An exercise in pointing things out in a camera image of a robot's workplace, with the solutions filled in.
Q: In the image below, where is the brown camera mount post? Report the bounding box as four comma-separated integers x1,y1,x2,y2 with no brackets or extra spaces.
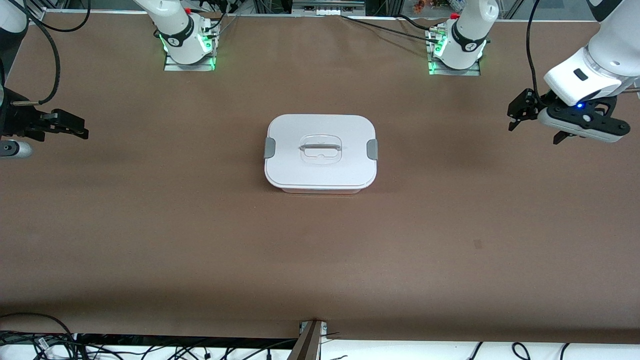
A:
287,320,329,360

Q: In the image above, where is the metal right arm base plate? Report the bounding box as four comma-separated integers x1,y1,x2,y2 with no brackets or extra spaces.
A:
164,49,217,72

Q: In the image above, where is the short black table cable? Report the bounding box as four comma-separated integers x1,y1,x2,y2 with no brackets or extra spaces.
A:
395,14,434,32

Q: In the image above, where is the thick black looping cable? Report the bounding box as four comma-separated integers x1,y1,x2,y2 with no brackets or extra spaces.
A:
0,313,77,360

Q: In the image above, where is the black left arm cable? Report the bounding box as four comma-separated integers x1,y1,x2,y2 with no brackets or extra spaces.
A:
525,0,551,101

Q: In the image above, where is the grey background device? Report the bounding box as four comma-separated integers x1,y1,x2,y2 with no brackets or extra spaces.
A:
292,0,366,17

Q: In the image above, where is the long black table cable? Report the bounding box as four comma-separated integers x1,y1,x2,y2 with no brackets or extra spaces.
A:
341,15,441,44

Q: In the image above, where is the translucent plastic storage box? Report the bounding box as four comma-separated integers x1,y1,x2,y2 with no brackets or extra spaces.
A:
272,184,369,195

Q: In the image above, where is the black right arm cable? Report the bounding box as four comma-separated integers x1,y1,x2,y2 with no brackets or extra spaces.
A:
15,0,92,106

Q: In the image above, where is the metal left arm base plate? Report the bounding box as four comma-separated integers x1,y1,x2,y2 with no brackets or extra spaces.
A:
428,59,481,77

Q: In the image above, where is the white box lid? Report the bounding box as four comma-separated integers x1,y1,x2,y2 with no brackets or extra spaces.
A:
264,114,379,191

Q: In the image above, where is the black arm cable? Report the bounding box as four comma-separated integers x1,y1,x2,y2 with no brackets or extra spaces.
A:
15,0,92,106
525,0,551,101

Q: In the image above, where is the aluminium frame corner profile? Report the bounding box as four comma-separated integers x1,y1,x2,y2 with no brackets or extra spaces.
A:
24,0,49,20

